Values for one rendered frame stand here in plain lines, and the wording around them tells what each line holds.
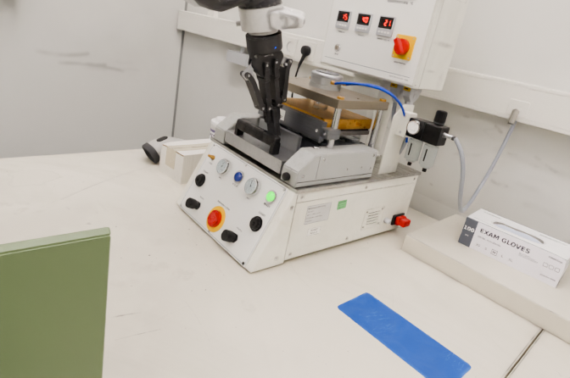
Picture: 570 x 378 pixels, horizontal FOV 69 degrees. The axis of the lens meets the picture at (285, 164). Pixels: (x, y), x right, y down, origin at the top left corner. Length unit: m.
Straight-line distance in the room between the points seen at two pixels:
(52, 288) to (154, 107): 2.19
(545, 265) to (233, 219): 0.71
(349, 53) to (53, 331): 0.99
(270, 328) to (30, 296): 0.51
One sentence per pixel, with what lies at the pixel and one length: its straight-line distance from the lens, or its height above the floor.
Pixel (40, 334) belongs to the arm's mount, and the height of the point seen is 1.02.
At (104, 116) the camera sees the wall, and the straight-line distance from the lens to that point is 2.37.
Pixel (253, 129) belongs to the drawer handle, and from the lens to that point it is 0.94.
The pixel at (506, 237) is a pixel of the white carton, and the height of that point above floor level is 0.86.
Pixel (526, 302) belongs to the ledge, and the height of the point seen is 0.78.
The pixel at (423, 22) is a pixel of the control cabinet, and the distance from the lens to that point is 1.05.
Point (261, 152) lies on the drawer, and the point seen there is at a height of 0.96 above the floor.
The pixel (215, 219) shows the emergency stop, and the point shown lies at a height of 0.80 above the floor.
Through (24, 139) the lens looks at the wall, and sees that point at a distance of 2.30.
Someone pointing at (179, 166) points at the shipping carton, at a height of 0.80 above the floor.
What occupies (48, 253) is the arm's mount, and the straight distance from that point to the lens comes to 0.30.
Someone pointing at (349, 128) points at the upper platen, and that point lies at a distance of 1.00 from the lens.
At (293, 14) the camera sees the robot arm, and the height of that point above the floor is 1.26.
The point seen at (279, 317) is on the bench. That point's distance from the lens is 0.79.
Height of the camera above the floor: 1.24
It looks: 18 degrees down
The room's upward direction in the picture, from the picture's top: 11 degrees clockwise
